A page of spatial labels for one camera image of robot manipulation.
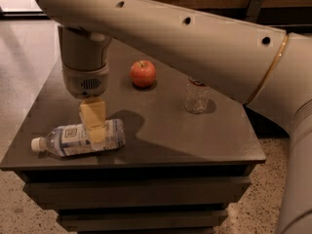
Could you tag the clear plastic water bottle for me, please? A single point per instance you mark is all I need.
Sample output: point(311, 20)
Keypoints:
point(196, 97)

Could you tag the grey drawer cabinet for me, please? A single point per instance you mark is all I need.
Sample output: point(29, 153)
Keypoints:
point(176, 173)

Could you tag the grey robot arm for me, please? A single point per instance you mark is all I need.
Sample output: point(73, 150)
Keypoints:
point(267, 69)

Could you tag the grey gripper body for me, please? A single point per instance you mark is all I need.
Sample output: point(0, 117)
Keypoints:
point(85, 82)

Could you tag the right metal bracket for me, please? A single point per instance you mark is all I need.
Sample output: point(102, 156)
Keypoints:
point(253, 10)

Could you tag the red apple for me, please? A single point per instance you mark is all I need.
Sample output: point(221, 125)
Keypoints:
point(143, 73)

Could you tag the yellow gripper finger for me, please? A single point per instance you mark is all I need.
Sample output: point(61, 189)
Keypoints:
point(92, 114)

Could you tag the blue labelled plastic bottle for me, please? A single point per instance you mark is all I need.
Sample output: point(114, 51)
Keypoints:
point(70, 140)

